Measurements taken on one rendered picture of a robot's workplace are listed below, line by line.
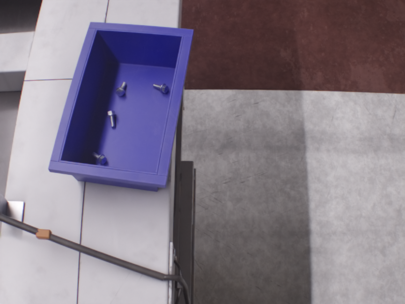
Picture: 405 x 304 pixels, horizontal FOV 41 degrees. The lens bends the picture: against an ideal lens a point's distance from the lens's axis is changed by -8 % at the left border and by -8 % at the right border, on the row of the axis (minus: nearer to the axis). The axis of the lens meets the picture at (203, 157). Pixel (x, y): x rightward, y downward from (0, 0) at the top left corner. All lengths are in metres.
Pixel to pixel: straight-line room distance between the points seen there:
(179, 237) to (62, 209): 0.45
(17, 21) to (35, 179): 0.36
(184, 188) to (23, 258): 0.54
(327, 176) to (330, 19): 0.60
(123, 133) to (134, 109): 0.04
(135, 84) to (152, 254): 0.26
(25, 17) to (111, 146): 0.37
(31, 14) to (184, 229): 0.54
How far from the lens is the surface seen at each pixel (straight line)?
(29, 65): 0.92
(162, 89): 0.83
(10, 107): 0.96
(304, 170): 1.72
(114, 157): 0.80
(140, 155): 0.80
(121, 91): 0.83
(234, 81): 1.83
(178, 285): 0.76
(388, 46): 2.03
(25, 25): 1.06
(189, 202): 1.21
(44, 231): 0.74
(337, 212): 1.69
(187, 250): 1.18
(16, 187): 0.82
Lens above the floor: 1.56
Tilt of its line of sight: 66 degrees down
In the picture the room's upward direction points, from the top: 1 degrees counter-clockwise
